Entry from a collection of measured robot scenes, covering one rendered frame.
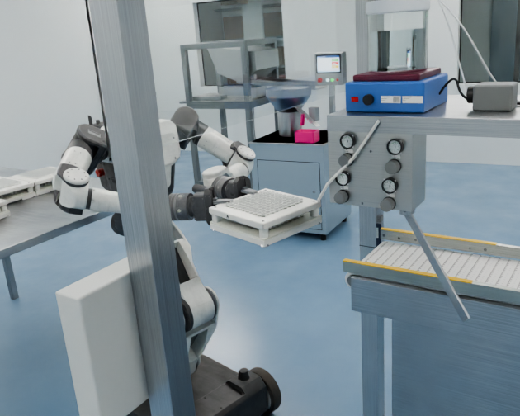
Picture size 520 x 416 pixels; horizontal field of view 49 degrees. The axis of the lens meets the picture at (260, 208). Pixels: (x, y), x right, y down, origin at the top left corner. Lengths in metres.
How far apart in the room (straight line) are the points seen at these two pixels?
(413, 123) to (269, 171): 3.11
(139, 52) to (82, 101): 6.59
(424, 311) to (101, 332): 0.86
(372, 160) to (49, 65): 6.04
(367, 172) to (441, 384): 0.63
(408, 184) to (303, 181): 2.93
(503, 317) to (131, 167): 0.96
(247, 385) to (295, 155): 2.25
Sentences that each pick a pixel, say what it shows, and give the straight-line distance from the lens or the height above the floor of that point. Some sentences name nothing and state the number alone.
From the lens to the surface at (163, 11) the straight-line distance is 1.06.
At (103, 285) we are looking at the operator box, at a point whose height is 1.21.
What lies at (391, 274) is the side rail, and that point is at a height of 0.96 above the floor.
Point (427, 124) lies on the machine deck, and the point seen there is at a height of 1.36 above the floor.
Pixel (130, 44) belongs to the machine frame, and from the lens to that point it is 0.91.
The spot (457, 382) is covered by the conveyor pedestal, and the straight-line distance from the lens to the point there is 1.67.
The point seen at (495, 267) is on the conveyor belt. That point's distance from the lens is 1.67.
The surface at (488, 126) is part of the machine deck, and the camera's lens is 1.32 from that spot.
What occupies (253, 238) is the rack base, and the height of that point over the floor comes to 1.03.
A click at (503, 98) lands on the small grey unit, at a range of 1.40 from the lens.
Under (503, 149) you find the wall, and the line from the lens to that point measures 6.67.
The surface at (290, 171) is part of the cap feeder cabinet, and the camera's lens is 4.32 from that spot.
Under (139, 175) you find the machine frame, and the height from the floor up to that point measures 1.39.
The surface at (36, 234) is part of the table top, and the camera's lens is 2.36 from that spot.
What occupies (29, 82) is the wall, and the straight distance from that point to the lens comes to 6.99.
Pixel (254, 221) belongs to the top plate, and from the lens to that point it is 1.60.
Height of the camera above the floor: 1.60
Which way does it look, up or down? 18 degrees down
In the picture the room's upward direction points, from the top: 4 degrees counter-clockwise
